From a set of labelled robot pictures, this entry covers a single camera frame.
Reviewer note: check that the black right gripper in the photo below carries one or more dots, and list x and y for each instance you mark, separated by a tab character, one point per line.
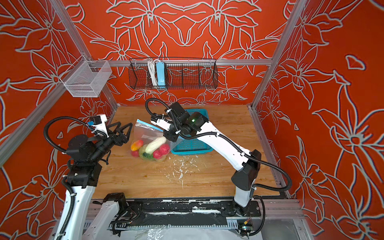
170	136

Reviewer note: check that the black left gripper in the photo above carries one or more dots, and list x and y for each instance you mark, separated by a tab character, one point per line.
124	139

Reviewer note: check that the yellow orange pepper toy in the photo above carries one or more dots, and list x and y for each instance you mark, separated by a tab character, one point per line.
136	145

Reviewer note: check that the red round fruit toy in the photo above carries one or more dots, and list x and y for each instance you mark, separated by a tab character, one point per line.
164	149

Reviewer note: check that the clear zip top bag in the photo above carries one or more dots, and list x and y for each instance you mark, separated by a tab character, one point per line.
148	133

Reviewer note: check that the white daikon toy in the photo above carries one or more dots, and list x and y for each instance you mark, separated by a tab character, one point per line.
155	144

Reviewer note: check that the green cabbage toy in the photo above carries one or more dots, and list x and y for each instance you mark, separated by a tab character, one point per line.
143	155

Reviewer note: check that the red strawberry toy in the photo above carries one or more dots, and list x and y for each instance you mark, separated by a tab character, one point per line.
157	154

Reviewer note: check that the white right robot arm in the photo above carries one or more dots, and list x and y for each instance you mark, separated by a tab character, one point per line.
247	164

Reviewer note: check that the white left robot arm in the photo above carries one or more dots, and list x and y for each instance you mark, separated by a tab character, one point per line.
77	202

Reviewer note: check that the teal plastic perforated basket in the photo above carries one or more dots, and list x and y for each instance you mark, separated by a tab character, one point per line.
183	147

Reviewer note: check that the light blue flat box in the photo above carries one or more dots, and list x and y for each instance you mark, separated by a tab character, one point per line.
160	66

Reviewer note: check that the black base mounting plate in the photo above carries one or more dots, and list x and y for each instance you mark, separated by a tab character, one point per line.
225	207

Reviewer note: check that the black wire wall basket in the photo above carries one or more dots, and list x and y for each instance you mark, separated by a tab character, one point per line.
177	76

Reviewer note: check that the clear plastic wall bin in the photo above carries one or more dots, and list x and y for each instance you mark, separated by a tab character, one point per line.
84	81

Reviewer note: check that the aluminium frame rail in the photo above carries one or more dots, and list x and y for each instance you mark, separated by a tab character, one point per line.
219	63

